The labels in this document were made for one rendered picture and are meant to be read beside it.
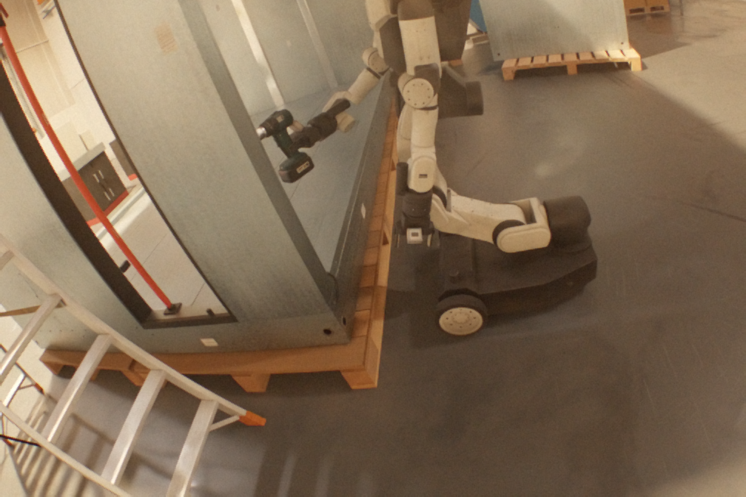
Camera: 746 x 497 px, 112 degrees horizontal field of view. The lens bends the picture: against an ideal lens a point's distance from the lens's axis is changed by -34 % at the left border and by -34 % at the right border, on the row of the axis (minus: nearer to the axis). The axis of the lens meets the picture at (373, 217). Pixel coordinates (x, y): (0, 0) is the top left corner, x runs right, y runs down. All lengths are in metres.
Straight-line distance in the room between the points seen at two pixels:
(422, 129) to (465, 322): 0.77
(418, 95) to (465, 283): 0.74
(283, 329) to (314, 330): 0.12
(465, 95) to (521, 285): 0.70
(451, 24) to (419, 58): 0.22
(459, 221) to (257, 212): 0.71
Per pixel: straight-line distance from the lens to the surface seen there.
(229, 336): 1.62
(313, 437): 1.48
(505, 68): 4.28
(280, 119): 1.27
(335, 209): 1.69
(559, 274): 1.46
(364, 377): 1.43
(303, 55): 4.54
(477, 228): 1.44
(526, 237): 1.43
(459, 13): 1.14
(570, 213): 1.47
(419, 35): 0.96
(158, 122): 1.12
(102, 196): 6.30
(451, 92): 1.19
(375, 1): 1.08
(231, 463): 1.62
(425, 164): 1.04
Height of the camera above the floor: 1.20
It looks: 31 degrees down
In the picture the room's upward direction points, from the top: 21 degrees counter-clockwise
